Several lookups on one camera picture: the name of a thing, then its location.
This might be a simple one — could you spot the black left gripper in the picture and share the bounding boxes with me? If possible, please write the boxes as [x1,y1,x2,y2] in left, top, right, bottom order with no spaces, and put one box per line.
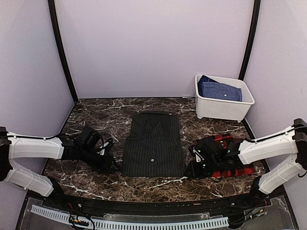
[80,146,121,174]

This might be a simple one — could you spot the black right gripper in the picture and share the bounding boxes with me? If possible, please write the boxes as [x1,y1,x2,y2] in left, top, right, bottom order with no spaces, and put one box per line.
[184,157,221,179]

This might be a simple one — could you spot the red black plaid shirt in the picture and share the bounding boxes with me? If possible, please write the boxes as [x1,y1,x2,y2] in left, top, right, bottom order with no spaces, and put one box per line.
[194,133,256,179]

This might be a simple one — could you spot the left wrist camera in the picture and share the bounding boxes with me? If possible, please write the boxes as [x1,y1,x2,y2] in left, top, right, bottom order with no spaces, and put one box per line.
[99,138,114,156]

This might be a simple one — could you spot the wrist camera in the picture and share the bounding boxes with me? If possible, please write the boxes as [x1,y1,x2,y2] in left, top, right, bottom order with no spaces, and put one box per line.
[99,138,114,156]
[189,145,206,164]

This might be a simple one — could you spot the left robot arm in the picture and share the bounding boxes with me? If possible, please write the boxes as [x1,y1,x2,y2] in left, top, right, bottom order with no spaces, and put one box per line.
[0,126,121,209]

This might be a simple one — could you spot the blue checked shirt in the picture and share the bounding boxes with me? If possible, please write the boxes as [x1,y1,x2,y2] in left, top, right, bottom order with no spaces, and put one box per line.
[197,75,243,102]

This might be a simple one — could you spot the left black frame post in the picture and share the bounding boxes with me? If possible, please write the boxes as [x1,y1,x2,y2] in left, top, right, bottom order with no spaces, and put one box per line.
[47,0,79,104]

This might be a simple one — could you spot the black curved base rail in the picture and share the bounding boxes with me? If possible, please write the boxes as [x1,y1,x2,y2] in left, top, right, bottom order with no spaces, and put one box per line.
[26,184,288,216]

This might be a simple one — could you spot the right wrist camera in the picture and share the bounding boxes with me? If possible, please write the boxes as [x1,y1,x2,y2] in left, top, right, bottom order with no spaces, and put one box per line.
[189,145,206,164]

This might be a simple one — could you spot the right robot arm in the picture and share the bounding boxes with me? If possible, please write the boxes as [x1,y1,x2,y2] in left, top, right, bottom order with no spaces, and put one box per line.
[185,118,307,208]

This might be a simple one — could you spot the white plastic bin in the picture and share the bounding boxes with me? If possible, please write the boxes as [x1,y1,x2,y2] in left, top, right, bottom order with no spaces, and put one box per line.
[195,74,255,122]

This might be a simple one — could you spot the white slotted cable duct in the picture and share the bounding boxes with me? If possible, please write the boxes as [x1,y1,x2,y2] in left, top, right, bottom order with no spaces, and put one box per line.
[30,205,229,230]

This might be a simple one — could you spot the black pinstriped long sleeve shirt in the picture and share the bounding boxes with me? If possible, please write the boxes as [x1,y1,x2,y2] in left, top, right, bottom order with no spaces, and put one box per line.
[121,112,185,177]

